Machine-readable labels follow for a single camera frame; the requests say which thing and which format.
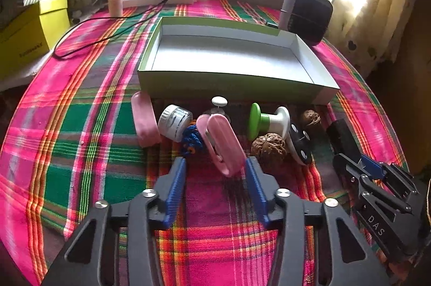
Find green white cardboard box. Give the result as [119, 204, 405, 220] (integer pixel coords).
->
[137, 17, 339, 105]

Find black round disc white dots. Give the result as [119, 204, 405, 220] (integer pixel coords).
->
[286, 122, 312, 166]

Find grey knob white button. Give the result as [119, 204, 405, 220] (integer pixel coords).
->
[204, 95, 230, 121]

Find yellow cardboard box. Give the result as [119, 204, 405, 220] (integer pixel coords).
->
[0, 0, 70, 79]

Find pink green plaid tablecloth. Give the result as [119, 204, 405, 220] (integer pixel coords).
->
[1, 12, 406, 285]

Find pink oblong case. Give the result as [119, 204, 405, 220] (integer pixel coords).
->
[196, 114, 246, 177]

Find cream patterned curtain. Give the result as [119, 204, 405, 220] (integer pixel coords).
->
[326, 0, 416, 77]

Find small white jar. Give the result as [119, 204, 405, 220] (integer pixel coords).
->
[158, 104, 193, 142]

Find green white roller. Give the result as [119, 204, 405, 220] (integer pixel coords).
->
[248, 103, 291, 142]

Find small brown walnut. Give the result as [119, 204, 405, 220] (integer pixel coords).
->
[300, 109, 321, 138]

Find large brown walnut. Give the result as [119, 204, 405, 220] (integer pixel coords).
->
[251, 133, 287, 167]

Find black rectangular device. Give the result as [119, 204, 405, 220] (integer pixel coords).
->
[326, 119, 361, 163]

